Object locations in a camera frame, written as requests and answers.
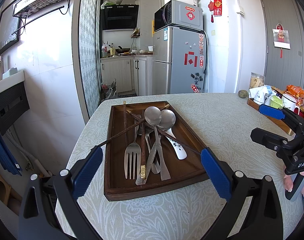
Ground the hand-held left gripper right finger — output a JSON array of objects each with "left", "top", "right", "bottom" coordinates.
[{"left": 200, "top": 147, "right": 284, "bottom": 240}]

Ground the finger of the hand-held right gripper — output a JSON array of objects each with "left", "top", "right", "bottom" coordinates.
[
  {"left": 250, "top": 127, "right": 298, "bottom": 159},
  {"left": 259, "top": 104, "right": 304, "bottom": 137}
]

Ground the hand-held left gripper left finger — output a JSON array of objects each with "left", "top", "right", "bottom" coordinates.
[{"left": 18, "top": 146, "right": 104, "bottom": 240}]

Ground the dark wooden tray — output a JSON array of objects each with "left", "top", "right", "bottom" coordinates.
[{"left": 104, "top": 101, "right": 210, "bottom": 202}]

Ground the white ceramic spoon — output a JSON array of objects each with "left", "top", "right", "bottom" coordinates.
[{"left": 162, "top": 126, "right": 188, "bottom": 160}]

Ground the steel fork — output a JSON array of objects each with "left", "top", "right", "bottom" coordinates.
[{"left": 124, "top": 116, "right": 142, "bottom": 180}]

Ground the small steel spoon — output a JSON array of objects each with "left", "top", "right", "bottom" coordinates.
[{"left": 146, "top": 130, "right": 161, "bottom": 175}]

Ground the large steel spoon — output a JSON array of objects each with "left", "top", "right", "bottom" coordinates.
[
  {"left": 136, "top": 109, "right": 177, "bottom": 186},
  {"left": 144, "top": 106, "right": 171, "bottom": 180}
]

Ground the person's right hand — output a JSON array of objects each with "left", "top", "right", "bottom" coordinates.
[{"left": 283, "top": 166, "right": 304, "bottom": 197}]

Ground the green plastic cup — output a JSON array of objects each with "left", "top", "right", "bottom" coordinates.
[{"left": 269, "top": 95, "right": 283, "bottom": 109}]

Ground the light wooden tray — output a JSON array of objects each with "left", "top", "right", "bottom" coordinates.
[{"left": 247, "top": 97, "right": 296, "bottom": 136}]

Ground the white cup blue print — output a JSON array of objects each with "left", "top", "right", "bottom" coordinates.
[{"left": 253, "top": 90, "right": 265, "bottom": 105}]

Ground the white lidded mug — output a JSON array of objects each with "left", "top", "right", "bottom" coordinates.
[{"left": 282, "top": 94, "right": 300, "bottom": 115}]

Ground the white tissue packet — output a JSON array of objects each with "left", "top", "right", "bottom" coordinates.
[{"left": 248, "top": 85, "right": 275, "bottom": 98}]

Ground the orange snack packet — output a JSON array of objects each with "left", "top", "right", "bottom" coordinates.
[{"left": 285, "top": 84, "right": 304, "bottom": 100}]

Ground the clear cracker jar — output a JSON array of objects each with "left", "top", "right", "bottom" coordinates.
[{"left": 249, "top": 72, "right": 265, "bottom": 90}]

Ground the plastic bags bundle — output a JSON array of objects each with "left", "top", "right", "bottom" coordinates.
[{"left": 101, "top": 79, "right": 117, "bottom": 99}]

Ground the blue towel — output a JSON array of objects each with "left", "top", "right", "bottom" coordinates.
[{"left": 0, "top": 129, "right": 22, "bottom": 177}]

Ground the light wooden stool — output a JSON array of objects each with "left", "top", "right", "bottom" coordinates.
[{"left": 0, "top": 165, "right": 20, "bottom": 215}]

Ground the silver refrigerator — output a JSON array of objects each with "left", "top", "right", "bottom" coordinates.
[{"left": 152, "top": 26, "right": 209, "bottom": 95}]

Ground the black basin cabinet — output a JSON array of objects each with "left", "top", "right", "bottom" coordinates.
[{"left": 0, "top": 82, "right": 30, "bottom": 135}]

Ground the white kitchen cabinet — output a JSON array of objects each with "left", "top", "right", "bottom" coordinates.
[{"left": 101, "top": 56, "right": 153, "bottom": 97}]

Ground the patterned sliding door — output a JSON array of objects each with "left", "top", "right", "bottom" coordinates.
[{"left": 72, "top": 0, "right": 104, "bottom": 124}]

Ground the white wash basin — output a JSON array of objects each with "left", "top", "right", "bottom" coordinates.
[{"left": 0, "top": 70, "right": 25, "bottom": 97}]

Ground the pale green soap box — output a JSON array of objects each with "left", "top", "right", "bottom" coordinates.
[{"left": 2, "top": 68, "right": 18, "bottom": 79}]

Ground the grey microwave oven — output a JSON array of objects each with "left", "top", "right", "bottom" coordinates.
[{"left": 154, "top": 0, "right": 203, "bottom": 32}]

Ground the black range hood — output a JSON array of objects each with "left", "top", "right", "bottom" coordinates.
[{"left": 100, "top": 4, "right": 139, "bottom": 32}]

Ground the black towel bar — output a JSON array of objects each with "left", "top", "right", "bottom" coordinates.
[{"left": 11, "top": 6, "right": 70, "bottom": 35}]

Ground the white corrugated hose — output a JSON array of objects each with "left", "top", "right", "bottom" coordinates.
[{"left": 6, "top": 130, "right": 46, "bottom": 178}]

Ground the hanging wall calendar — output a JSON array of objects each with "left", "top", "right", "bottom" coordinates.
[{"left": 272, "top": 24, "right": 291, "bottom": 58}]

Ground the black refrigerator cable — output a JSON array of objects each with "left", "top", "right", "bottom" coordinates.
[{"left": 203, "top": 30, "right": 210, "bottom": 93}]

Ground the red wall ornament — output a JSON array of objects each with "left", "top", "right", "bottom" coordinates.
[{"left": 208, "top": 0, "right": 222, "bottom": 23}]

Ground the black framed wall mirror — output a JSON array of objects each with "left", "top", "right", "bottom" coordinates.
[{"left": 0, "top": 0, "right": 30, "bottom": 59}]

